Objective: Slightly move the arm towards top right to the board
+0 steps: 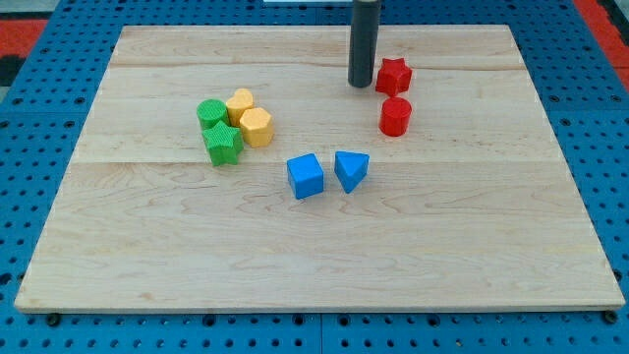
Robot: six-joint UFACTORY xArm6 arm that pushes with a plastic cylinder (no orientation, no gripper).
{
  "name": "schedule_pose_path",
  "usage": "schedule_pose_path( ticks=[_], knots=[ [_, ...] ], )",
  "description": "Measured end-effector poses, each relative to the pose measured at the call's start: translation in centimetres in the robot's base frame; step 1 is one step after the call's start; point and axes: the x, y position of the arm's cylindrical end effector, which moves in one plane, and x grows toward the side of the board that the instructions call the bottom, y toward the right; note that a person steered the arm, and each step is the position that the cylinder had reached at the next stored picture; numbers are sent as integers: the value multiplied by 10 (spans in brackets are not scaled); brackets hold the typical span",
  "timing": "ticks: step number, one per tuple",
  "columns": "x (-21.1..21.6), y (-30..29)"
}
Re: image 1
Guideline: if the light wooden board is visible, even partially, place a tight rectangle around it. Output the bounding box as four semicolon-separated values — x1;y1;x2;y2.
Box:
15;25;625;314

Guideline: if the yellow hexagonal block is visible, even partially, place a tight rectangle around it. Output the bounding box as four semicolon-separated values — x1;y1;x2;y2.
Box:
240;107;274;148

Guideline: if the green star block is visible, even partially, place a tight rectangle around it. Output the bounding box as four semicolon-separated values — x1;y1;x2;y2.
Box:
201;121;244;166

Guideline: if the green cylinder block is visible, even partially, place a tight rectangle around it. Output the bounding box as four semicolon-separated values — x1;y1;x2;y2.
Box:
197;98;230;130

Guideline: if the red star block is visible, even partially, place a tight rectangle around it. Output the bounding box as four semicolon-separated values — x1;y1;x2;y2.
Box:
375;58;413;96

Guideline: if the red cylinder block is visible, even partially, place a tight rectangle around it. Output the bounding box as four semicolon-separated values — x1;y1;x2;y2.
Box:
378;96;412;137

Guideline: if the yellow heart block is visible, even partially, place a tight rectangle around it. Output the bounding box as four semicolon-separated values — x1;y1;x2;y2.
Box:
225;88;255;127

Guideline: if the blue triangular prism block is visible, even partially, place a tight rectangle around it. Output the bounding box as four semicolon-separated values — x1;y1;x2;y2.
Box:
334;151;370;194

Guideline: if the blue cube block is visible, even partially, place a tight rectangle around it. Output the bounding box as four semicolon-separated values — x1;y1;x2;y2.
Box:
286;153;324;200

